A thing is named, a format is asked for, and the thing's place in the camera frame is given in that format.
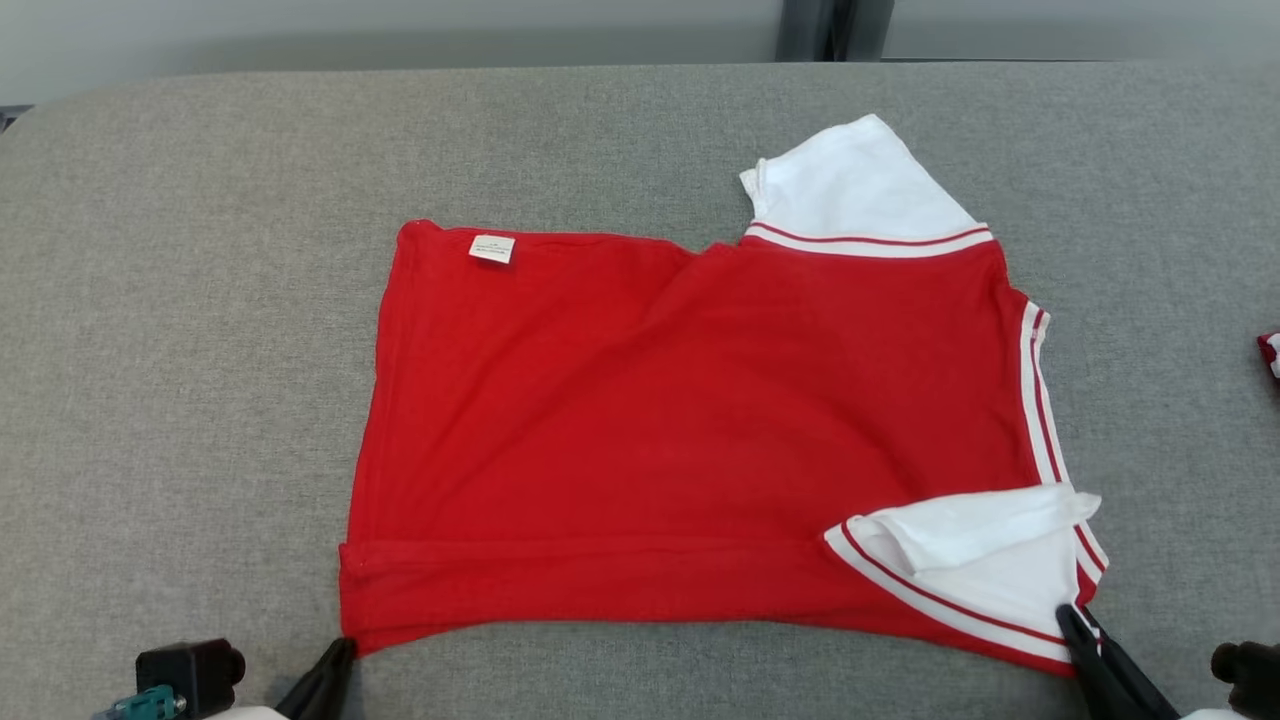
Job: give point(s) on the grey curved furniture piece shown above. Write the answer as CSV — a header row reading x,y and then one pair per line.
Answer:
x,y
10,118

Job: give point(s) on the red shorts with Bulls print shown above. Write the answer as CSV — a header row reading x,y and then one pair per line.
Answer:
x,y
1272,350

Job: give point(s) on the red t-shirt with white sleeves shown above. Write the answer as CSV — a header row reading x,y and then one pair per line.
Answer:
x,y
650,400

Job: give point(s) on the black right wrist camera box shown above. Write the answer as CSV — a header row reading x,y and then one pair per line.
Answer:
x,y
1250,675

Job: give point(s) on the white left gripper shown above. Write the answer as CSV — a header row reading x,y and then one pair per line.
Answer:
x,y
240,714

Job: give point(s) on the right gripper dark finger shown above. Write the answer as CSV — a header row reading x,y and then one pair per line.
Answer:
x,y
1110,680

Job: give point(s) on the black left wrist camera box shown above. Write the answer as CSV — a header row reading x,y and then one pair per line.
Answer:
x,y
185,670

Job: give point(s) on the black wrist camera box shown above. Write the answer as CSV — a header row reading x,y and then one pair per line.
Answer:
x,y
185,670
1250,675

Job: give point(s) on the grey partition post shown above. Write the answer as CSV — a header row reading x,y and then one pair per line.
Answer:
x,y
805,30

